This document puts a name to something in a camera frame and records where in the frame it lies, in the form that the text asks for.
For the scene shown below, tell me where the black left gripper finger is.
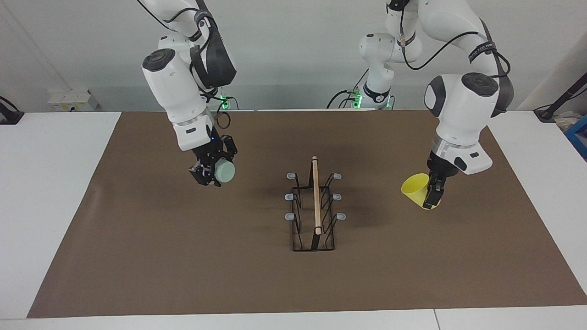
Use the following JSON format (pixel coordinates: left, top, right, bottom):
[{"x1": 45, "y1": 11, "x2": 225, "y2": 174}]
[{"x1": 421, "y1": 173, "x2": 447, "y2": 210}]

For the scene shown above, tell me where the brown table mat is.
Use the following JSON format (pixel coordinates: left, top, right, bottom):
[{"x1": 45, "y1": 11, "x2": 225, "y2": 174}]
[{"x1": 27, "y1": 110, "x2": 587, "y2": 318}]

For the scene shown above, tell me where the crumpled clear plastic bag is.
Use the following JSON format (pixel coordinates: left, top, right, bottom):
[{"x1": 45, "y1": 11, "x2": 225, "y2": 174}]
[{"x1": 553, "y1": 111, "x2": 587, "y2": 132}]

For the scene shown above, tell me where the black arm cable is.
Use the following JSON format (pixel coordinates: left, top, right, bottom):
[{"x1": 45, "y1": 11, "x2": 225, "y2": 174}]
[
  {"x1": 138, "y1": 0, "x2": 233, "y2": 131},
  {"x1": 398, "y1": 0, "x2": 512, "y2": 81}
]

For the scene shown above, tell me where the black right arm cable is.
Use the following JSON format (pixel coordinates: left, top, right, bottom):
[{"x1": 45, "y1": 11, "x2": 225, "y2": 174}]
[{"x1": 138, "y1": 0, "x2": 233, "y2": 131}]

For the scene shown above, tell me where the yellow plastic cup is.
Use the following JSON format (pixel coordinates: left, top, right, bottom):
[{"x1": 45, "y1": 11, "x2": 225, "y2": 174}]
[{"x1": 401, "y1": 173, "x2": 440, "y2": 210}]

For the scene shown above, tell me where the white wall socket box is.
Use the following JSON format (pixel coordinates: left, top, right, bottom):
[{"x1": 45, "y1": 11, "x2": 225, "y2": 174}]
[{"x1": 48, "y1": 89, "x2": 99, "y2": 112}]

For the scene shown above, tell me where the blue box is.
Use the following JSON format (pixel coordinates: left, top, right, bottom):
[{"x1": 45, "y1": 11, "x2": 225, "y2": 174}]
[{"x1": 565, "y1": 115, "x2": 587, "y2": 161}]

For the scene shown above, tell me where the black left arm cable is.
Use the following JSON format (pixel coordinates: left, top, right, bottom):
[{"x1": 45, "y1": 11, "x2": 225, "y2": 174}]
[{"x1": 398, "y1": 0, "x2": 512, "y2": 81}]

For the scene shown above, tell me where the pale green plastic cup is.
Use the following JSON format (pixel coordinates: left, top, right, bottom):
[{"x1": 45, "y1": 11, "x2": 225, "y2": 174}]
[{"x1": 214, "y1": 158, "x2": 236, "y2": 184}]

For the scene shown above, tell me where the black wire cup rack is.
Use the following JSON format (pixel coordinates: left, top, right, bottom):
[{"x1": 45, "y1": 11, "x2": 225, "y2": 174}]
[{"x1": 285, "y1": 156, "x2": 347, "y2": 252}]

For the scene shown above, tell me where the black clamp mount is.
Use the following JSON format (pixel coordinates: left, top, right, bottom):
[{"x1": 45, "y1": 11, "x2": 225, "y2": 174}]
[{"x1": 0, "y1": 96, "x2": 24, "y2": 125}]

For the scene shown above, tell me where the black base cable bundle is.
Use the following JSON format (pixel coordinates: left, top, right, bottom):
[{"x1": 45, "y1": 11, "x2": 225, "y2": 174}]
[{"x1": 327, "y1": 69, "x2": 370, "y2": 109}]

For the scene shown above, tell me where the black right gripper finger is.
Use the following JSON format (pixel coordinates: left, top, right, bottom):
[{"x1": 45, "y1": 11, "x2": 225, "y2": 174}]
[
  {"x1": 221, "y1": 135, "x2": 238, "y2": 161},
  {"x1": 188, "y1": 160, "x2": 222, "y2": 187}
]

